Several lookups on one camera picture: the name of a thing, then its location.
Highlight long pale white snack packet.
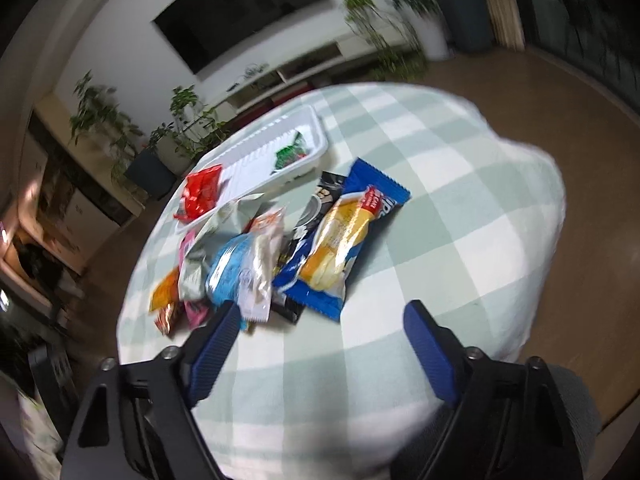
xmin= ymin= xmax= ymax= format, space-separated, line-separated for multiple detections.
xmin=177 ymin=194 xmax=266 ymax=301

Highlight grey chair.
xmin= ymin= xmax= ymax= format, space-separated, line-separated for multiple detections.
xmin=545 ymin=362 xmax=603 ymax=480

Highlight white round plant pot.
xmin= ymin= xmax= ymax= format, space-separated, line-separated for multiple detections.
xmin=159 ymin=135 xmax=196 ymax=173

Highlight trailing vine plant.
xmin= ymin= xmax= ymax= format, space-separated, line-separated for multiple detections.
xmin=340 ymin=0 xmax=431 ymax=83

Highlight white orange snack packet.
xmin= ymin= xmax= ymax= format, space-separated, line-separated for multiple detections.
xmin=237 ymin=207 xmax=286 ymax=322

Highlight black snack packet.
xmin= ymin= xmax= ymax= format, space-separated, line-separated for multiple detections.
xmin=270 ymin=171 xmax=348 ymax=323

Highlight red snack packet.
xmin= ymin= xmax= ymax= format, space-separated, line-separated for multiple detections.
xmin=173 ymin=164 xmax=223 ymax=223

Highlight white low television cabinet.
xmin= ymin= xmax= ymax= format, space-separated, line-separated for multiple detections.
xmin=215 ymin=30 xmax=426 ymax=116

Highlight large dark plant pot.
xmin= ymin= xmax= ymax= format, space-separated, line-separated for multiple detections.
xmin=439 ymin=0 xmax=495 ymax=53

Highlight wooden storage cabinets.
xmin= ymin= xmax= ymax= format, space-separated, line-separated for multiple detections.
xmin=0 ymin=105 xmax=146 ymax=301

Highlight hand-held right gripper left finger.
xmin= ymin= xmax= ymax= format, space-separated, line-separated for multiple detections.
xmin=60 ymin=300 xmax=243 ymax=480

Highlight tall leafy potted plant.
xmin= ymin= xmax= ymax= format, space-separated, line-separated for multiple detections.
xmin=67 ymin=71 xmax=146 ymax=181

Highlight dark square plant pot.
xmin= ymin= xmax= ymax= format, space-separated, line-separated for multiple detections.
xmin=124 ymin=147 xmax=178 ymax=200

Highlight white tall plant pot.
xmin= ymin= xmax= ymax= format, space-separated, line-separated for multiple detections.
xmin=412 ymin=7 xmax=451 ymax=61

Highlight pink snack packet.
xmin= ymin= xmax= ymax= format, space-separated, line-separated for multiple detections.
xmin=179 ymin=232 xmax=213 ymax=331

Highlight green snack packet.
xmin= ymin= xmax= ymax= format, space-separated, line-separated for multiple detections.
xmin=272 ymin=130 xmax=310 ymax=173

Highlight light blue snack packet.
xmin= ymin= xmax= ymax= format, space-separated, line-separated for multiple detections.
xmin=205 ymin=234 xmax=261 ymax=308

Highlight white plastic tray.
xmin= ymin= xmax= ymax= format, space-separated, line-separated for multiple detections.
xmin=176 ymin=105 xmax=330 ymax=235

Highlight beige curtain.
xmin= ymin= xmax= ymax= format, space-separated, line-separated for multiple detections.
xmin=482 ymin=0 xmax=526 ymax=51

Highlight clear yellow cake packet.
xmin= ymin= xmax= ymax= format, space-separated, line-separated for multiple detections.
xmin=297 ymin=195 xmax=376 ymax=293

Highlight dark glass door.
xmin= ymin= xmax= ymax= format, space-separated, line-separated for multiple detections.
xmin=520 ymin=0 xmax=640 ymax=111

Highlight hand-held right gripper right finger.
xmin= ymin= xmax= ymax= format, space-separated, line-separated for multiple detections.
xmin=402 ymin=300 xmax=583 ymax=480

